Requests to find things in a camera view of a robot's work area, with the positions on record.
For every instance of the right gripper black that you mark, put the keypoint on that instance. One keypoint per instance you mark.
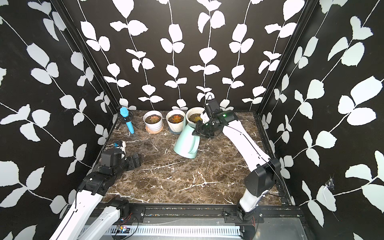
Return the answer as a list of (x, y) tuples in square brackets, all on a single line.
[(199, 131)]

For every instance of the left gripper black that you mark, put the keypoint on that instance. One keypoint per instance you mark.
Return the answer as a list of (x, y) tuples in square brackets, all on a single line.
[(133, 165)]

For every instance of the mint green watering can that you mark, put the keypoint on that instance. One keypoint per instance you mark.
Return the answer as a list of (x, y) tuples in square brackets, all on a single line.
[(187, 144)]

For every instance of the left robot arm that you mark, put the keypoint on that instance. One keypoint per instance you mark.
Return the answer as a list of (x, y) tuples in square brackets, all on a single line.
[(92, 189)]

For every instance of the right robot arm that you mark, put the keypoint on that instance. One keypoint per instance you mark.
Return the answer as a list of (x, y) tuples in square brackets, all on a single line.
[(264, 171)]

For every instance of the yellow-green succulent right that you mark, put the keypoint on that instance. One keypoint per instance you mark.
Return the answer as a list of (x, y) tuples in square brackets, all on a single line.
[(194, 118)]

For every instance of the orange succulent middle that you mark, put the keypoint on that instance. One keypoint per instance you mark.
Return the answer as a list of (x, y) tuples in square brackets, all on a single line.
[(176, 118)]

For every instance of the pink-green succulent left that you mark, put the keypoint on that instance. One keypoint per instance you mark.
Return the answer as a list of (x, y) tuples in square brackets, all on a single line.
[(153, 119)]

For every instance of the white round pot right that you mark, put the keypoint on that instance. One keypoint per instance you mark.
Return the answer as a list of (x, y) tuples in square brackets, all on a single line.
[(193, 111)]

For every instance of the blue-grey saucer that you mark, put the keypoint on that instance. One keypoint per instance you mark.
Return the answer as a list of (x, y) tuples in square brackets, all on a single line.
[(175, 133)]

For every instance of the white fluted pot middle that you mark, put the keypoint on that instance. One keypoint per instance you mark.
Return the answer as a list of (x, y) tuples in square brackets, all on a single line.
[(176, 127)]

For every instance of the black mini tripod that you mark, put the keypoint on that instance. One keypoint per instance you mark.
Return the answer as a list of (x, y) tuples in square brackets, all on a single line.
[(121, 121)]

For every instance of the peach saucer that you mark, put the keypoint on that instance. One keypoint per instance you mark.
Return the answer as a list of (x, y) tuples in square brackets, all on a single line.
[(152, 131)]

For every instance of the blue handheld device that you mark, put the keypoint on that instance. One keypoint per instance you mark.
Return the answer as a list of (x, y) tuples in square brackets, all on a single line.
[(127, 117)]

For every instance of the white ribbed pot left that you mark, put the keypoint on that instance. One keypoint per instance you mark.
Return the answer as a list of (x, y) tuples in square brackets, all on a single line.
[(153, 126)]

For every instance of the small circuit board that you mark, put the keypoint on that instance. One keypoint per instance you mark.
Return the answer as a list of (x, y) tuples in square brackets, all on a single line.
[(123, 230)]

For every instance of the white perforated strip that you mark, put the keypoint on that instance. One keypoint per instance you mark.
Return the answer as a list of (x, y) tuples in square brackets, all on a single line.
[(180, 231)]

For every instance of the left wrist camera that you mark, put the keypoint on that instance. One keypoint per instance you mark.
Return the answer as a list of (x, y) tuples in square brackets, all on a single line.
[(118, 144)]

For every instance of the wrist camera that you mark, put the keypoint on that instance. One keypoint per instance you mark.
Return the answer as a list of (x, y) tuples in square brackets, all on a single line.
[(118, 144), (212, 109)]

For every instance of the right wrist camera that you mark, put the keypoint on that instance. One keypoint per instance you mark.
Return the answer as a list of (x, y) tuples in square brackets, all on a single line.
[(212, 109)]

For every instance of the black front rail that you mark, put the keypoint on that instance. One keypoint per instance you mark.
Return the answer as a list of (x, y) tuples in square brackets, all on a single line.
[(230, 213)]

